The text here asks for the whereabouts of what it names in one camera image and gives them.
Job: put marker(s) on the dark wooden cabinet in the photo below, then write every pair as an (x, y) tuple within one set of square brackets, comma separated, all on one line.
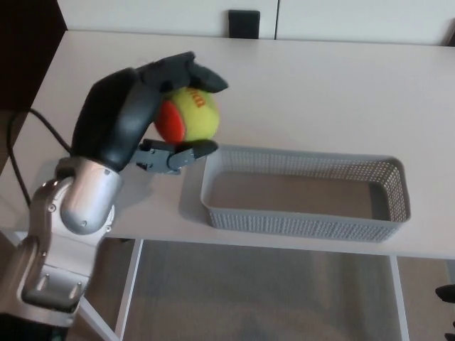
[(25, 53)]

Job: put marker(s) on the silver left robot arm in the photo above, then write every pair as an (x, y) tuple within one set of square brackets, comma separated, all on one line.
[(76, 199)]

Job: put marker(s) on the white metal table frame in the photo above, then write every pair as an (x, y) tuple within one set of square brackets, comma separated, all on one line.
[(133, 280)]

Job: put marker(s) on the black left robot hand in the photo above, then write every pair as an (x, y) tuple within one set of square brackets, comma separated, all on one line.
[(106, 120)]

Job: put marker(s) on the yellow and red tennis ball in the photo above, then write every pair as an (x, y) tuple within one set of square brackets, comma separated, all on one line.
[(193, 115)]

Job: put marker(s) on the black square wall socket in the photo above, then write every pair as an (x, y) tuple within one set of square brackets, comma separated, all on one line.
[(244, 23)]

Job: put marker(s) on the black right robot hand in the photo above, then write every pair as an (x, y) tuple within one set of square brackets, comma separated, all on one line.
[(446, 293)]

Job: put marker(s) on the grey perforated plastic basket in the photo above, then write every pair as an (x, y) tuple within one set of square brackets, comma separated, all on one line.
[(305, 192)]

